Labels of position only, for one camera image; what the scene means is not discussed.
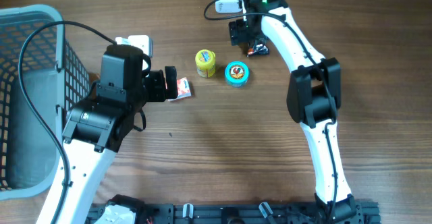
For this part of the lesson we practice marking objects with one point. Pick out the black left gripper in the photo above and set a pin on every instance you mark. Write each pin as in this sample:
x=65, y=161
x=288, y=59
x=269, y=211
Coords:
x=158, y=93

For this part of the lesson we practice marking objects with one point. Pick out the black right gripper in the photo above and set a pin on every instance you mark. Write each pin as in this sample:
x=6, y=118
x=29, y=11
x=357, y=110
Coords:
x=238, y=33

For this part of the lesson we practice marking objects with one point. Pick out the red snack box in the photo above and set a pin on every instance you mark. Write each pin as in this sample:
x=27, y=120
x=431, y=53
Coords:
x=183, y=89

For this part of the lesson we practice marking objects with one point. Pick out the red silver foil packet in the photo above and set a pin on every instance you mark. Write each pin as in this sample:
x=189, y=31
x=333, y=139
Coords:
x=257, y=49

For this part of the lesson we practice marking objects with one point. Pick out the teal tin can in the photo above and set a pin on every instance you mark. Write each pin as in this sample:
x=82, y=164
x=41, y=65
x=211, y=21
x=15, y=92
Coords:
x=236, y=74

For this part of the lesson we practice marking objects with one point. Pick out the yellow cylindrical container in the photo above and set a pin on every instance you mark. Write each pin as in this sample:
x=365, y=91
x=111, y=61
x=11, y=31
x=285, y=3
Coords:
x=205, y=63

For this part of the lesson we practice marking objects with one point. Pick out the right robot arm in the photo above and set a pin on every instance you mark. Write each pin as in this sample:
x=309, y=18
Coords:
x=313, y=99

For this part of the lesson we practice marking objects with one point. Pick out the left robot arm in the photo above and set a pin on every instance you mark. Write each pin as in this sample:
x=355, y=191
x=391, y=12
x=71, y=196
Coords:
x=96, y=127

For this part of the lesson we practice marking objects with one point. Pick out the grey plastic shopping basket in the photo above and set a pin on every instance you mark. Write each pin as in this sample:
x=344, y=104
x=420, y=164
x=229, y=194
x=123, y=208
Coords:
x=52, y=78

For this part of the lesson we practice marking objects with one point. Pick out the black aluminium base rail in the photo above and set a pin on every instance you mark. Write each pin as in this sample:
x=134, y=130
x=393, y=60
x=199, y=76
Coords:
x=291, y=213

